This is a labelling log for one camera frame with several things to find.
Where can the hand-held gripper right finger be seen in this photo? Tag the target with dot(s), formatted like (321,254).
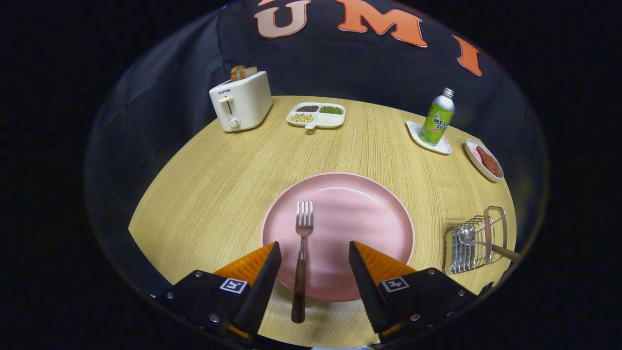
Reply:
(367,287)

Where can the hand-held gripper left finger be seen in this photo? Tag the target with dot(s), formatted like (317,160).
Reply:
(260,291)

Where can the large pink plate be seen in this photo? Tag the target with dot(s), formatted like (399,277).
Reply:
(350,214)

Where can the white square coaster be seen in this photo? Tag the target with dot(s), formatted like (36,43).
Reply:
(415,131)

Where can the small white food plate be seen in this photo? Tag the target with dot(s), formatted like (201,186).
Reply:
(478,166)

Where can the pink onion slice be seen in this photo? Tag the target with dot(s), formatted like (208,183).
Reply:
(475,155)

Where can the white divided snack dish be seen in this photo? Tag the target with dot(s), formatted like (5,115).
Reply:
(330,120)

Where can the red sauced meat piece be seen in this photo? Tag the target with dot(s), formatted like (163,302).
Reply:
(488,162)

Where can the pile of yellow beans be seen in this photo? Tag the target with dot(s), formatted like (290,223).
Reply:
(302,117)

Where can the green label soda bottle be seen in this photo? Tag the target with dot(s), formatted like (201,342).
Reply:
(437,121)

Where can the pile of green beans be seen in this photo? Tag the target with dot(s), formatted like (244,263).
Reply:
(331,110)

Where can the pile of dark beans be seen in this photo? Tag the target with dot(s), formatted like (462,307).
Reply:
(307,108)

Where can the cream white toaster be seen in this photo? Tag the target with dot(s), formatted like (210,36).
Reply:
(248,102)

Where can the black backdrop cloth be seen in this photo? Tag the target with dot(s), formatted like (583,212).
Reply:
(369,68)

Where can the brown toast slice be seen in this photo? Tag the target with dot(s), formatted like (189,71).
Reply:
(249,72)
(235,73)

